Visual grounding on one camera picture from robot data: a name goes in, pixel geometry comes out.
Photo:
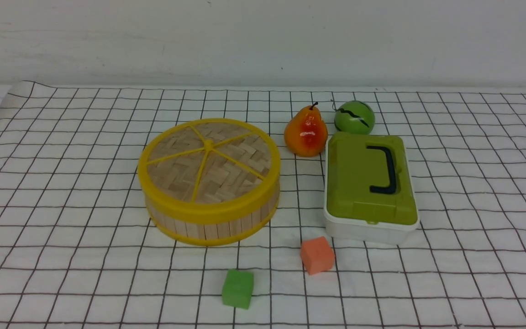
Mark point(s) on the yellow bamboo steamer lid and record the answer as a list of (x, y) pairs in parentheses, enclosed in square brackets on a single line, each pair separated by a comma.
[(210, 171)]

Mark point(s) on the yellow bamboo steamer basket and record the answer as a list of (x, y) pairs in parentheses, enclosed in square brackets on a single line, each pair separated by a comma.
[(224, 233)]

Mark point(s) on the orange red toy pear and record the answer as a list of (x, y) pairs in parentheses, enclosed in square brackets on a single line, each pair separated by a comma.
[(306, 134)]

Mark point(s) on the green toy melon ball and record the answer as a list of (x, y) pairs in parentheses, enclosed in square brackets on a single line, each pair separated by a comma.
[(354, 117)]

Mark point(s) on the orange foam cube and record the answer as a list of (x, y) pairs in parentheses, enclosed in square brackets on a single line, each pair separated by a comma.
[(317, 255)]

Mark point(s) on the green white lunch box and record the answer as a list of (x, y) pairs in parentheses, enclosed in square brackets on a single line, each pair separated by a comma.
[(368, 192)]

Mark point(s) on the green foam cube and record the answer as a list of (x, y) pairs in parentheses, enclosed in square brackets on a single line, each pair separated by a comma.
[(238, 289)]

